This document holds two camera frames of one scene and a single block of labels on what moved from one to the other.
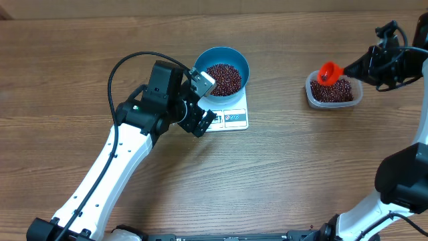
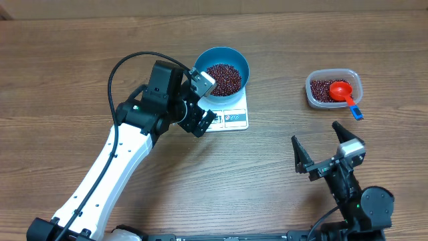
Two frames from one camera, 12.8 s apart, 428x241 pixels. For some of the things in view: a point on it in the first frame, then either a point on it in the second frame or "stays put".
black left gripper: [197, 114] stays put
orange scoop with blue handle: [328, 73] -> [341, 91]
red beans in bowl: [228, 79] stays put
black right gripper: [371, 63] -> [327, 165]
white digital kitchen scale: [231, 117] stays put
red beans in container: [340, 92] stays put
